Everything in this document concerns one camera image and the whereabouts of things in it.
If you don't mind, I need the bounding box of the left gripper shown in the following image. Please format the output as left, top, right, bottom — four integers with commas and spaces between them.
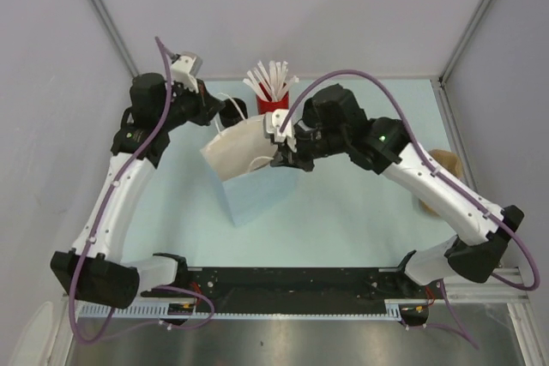
157, 76, 224, 132

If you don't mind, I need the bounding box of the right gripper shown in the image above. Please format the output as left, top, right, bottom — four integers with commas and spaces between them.
271, 126, 349, 173

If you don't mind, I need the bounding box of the light blue paper bag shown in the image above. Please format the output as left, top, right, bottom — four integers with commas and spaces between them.
201, 115, 298, 227

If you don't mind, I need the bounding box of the brown cardboard cup carrier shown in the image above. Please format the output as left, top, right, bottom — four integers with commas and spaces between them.
419, 149, 463, 218

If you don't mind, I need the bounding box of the black coffee cup stack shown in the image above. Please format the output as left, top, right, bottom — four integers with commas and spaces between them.
219, 98, 248, 128

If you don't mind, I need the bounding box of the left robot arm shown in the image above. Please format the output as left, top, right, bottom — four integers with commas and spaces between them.
51, 73, 224, 309

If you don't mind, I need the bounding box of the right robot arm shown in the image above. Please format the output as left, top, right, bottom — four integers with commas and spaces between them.
263, 84, 524, 298

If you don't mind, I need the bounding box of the red straw holder cup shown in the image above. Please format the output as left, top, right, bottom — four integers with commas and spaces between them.
256, 93, 289, 115

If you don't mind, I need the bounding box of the white wrapped straws bundle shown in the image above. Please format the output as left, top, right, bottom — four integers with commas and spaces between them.
243, 61, 299, 102

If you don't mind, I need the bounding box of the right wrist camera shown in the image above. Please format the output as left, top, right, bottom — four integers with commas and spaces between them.
263, 109, 297, 153

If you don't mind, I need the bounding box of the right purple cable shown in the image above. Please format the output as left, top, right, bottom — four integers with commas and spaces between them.
278, 69, 541, 350

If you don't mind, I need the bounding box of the purple cable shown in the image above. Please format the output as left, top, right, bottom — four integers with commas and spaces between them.
68, 36, 218, 346
278, 69, 541, 350

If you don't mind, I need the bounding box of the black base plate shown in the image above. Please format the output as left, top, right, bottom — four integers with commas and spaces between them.
141, 266, 447, 315

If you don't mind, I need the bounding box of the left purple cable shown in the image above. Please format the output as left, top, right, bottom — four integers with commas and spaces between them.
68, 36, 218, 346

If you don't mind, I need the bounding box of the grey slotted cable duct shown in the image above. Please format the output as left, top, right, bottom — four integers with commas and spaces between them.
79, 299, 430, 322

